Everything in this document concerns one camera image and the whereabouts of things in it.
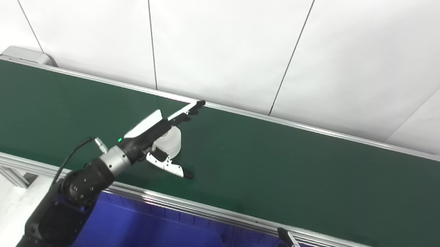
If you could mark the green conveyor belt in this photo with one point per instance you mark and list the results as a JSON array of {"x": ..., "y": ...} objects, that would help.
[
  {"x": 199, "y": 208},
  {"x": 297, "y": 174}
]

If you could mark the aluminium conveyor support leg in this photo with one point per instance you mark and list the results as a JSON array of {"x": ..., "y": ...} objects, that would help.
[{"x": 10, "y": 175}]

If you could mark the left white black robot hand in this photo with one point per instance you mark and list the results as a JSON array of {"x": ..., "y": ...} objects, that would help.
[{"x": 147, "y": 132}]

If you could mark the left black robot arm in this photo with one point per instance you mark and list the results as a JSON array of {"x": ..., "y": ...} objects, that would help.
[{"x": 70, "y": 198}]

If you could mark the white cylindrical plastic part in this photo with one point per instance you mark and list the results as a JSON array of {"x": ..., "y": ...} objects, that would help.
[{"x": 171, "y": 141}]

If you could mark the grey conveyor end housing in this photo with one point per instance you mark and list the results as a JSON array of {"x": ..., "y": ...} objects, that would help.
[{"x": 27, "y": 55}]

